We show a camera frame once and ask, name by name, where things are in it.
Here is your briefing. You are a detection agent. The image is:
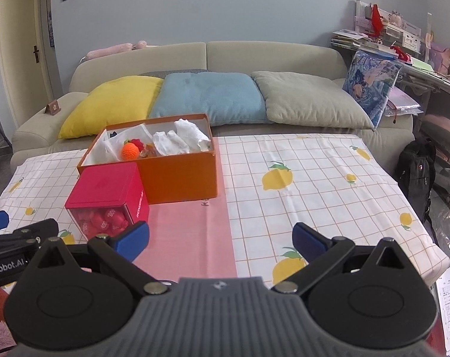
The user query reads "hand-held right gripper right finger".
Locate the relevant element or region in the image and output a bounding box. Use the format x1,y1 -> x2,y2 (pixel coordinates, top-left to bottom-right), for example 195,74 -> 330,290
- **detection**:
270,222 -> 422,295

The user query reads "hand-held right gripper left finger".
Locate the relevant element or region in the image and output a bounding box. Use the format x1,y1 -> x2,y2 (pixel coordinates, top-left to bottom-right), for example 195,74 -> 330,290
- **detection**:
22,221 -> 174,295

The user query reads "orange cardboard box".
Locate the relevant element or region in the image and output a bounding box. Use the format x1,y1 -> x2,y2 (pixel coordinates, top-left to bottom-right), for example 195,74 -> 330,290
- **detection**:
76,113 -> 219,205

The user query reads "orange crochet fruit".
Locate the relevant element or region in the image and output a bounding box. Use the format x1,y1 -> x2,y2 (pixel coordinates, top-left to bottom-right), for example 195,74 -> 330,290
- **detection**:
121,139 -> 140,161

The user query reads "white plastic bag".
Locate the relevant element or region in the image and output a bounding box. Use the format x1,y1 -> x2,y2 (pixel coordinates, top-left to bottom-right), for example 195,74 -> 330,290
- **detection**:
175,118 -> 213,153

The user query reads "lemon print checked tablecloth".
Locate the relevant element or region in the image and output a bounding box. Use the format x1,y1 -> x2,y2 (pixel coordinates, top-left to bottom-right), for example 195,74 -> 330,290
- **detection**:
0,134 -> 450,287

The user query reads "red lidded clear box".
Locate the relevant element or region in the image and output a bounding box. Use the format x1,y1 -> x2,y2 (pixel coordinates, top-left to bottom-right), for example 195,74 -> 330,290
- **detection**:
64,162 -> 150,239

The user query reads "pink fluffy fabric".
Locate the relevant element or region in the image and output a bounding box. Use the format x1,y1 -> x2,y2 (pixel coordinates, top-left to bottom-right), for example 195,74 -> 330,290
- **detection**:
0,320 -> 19,354

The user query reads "black backpack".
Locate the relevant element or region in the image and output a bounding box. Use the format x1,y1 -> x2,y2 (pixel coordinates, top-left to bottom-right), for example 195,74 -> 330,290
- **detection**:
395,137 -> 437,224

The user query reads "yellow pillow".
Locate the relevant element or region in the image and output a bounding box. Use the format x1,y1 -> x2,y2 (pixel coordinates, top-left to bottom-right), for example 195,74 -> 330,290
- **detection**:
58,75 -> 164,139

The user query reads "grey-green pillow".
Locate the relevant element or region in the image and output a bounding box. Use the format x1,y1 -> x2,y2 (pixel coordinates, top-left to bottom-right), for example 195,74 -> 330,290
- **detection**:
252,71 -> 376,131

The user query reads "pink folder stack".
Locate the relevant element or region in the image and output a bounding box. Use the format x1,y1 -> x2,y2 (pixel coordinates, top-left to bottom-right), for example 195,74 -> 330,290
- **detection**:
385,87 -> 424,118

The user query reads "blue printed pillow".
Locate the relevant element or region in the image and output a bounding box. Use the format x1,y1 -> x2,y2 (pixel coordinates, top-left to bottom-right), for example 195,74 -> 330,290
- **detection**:
342,50 -> 403,129

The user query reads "pink desk chair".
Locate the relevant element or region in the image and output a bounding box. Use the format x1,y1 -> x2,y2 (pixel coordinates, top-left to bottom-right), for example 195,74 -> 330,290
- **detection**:
420,115 -> 450,199

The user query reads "cream door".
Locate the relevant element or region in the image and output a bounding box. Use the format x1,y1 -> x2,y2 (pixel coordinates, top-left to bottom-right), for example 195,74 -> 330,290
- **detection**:
0,0 -> 56,127

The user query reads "pink plush toy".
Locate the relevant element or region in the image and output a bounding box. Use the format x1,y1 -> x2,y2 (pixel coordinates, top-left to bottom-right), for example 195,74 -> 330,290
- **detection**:
80,40 -> 147,62

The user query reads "beige sofa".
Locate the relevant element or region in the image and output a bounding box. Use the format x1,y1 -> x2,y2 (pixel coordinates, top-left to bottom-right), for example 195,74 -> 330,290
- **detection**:
10,41 -> 415,173

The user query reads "stack of books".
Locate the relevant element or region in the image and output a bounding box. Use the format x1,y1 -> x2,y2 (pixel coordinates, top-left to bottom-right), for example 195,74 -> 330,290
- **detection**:
331,29 -> 370,50

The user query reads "white desk shelf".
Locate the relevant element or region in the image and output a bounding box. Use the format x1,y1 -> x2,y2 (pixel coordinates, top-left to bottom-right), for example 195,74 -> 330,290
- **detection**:
355,0 -> 422,51

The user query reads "red hanging ornament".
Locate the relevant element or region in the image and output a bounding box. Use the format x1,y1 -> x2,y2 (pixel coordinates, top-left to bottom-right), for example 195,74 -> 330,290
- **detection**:
370,4 -> 385,38

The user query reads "narrow wall hanging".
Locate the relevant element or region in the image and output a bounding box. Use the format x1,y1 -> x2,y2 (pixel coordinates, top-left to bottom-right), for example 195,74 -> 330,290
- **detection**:
47,0 -> 55,48

